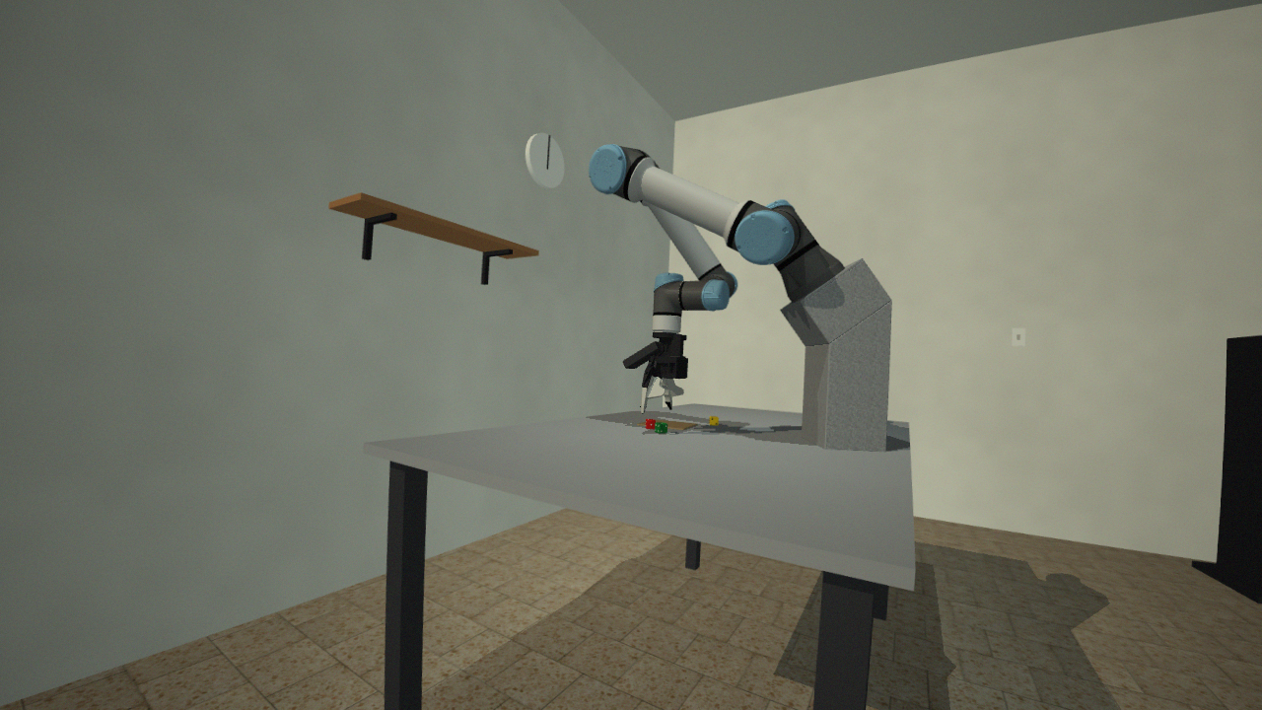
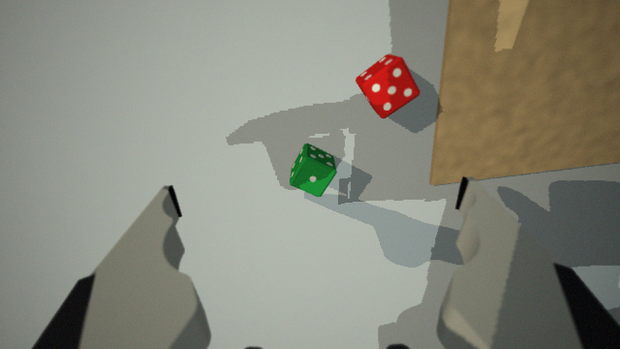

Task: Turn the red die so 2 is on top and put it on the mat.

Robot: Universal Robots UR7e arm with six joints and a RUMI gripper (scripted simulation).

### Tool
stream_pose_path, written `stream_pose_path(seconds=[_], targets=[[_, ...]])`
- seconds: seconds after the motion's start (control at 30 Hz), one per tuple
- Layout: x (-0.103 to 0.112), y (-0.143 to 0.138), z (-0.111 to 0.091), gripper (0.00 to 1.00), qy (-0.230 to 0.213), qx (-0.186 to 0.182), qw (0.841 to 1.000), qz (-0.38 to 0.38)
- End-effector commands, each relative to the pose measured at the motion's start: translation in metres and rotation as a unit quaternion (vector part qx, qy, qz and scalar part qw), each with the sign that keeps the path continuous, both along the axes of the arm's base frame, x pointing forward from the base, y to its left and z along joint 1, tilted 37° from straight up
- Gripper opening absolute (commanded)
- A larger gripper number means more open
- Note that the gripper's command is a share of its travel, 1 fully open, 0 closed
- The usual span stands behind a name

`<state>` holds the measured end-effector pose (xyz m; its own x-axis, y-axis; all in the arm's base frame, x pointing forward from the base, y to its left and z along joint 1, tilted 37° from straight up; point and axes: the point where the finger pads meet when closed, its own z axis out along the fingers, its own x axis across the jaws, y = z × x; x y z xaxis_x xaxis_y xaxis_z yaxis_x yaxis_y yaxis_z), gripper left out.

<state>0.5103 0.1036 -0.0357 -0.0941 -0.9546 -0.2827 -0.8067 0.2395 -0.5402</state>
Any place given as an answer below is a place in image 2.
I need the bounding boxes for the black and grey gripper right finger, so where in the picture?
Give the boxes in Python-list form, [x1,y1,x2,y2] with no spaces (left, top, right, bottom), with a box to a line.
[436,176,620,349]

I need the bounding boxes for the red die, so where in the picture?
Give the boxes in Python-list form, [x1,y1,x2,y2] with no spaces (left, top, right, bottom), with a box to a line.
[356,54,420,118]

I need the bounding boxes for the green die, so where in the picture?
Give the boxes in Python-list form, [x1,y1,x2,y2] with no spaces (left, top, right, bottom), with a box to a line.
[290,143,337,197]

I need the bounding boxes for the tan mat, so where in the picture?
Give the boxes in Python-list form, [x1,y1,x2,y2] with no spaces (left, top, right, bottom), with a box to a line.
[429,0,620,185]

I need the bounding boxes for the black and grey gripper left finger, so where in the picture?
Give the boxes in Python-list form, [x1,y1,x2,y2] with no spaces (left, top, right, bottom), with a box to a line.
[32,185,211,349]

